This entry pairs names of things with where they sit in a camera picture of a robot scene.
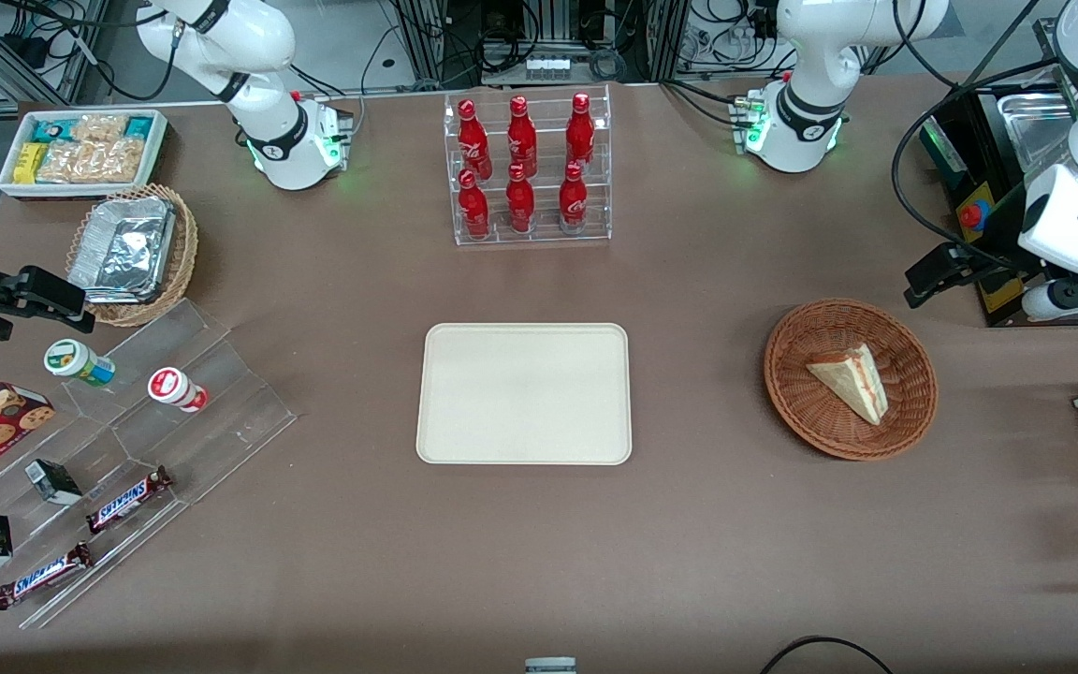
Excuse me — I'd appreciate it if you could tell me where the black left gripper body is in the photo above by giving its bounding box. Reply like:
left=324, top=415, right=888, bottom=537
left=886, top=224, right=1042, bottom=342
left=955, top=245, right=1050, bottom=287

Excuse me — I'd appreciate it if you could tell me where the triangular sandwich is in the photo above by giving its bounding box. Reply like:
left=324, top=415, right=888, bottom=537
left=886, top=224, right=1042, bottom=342
left=806, top=343, right=889, bottom=427

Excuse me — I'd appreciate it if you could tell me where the aluminium foil tray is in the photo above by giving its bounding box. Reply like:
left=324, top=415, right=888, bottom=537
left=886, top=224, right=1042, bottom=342
left=67, top=196, right=176, bottom=304

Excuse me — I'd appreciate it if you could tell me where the white rectangular snack tray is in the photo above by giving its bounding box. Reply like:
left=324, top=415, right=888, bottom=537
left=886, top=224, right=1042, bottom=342
left=0, top=109, right=169, bottom=200

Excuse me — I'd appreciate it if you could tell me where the light wicker basket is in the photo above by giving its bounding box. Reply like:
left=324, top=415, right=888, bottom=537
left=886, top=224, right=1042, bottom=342
left=66, top=183, right=199, bottom=328

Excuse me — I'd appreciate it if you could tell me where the round brown wicker basket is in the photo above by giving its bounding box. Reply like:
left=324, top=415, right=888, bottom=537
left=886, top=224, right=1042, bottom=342
left=764, top=298, right=939, bottom=462

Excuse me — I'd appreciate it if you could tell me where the beige rectangular tray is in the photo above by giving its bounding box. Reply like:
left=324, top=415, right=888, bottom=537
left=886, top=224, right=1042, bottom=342
left=415, top=323, right=634, bottom=466

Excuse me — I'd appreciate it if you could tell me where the black food warmer case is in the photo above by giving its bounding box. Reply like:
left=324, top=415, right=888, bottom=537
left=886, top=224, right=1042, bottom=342
left=918, top=17, right=1078, bottom=329

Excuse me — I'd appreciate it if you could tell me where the green lid yogurt bottle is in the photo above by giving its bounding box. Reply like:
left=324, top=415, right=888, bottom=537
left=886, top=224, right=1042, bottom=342
left=43, top=339, right=117, bottom=388

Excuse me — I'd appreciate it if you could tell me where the yellow snack packet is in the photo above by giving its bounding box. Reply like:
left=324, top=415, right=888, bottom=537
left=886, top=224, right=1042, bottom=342
left=13, top=142, right=50, bottom=184

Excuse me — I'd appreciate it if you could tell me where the red lid yogurt bottle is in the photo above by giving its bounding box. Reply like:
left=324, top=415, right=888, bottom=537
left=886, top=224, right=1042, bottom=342
left=147, top=367, right=210, bottom=415

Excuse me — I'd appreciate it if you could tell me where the clear rice cracker packet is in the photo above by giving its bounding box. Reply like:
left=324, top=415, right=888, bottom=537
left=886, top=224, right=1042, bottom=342
left=71, top=113, right=129, bottom=144
left=36, top=139, right=148, bottom=184

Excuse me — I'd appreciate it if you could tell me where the steel food pan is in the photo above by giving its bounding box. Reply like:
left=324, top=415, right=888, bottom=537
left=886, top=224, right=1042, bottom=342
left=998, top=80, right=1078, bottom=171

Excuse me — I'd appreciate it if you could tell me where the clear acrylic stepped shelf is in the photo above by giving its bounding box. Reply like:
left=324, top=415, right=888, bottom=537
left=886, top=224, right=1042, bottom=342
left=0, top=298, right=298, bottom=631

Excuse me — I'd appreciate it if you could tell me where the snickers chocolate bar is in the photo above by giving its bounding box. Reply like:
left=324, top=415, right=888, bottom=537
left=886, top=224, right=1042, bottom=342
left=0, top=542, right=94, bottom=611
left=85, top=466, right=174, bottom=535

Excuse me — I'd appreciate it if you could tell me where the red cola bottle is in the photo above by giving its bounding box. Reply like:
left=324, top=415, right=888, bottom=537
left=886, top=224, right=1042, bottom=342
left=458, top=100, right=492, bottom=180
left=559, top=161, right=589, bottom=233
left=505, top=164, right=536, bottom=234
left=458, top=169, right=490, bottom=241
left=507, top=95, right=538, bottom=177
left=565, top=93, right=596, bottom=169

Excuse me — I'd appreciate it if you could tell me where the clear acrylic bottle rack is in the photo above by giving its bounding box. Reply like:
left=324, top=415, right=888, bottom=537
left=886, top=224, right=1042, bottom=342
left=444, top=84, right=613, bottom=247

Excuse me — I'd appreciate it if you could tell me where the black table cable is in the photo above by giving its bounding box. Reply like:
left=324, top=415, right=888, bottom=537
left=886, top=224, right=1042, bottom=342
left=761, top=635, right=895, bottom=674

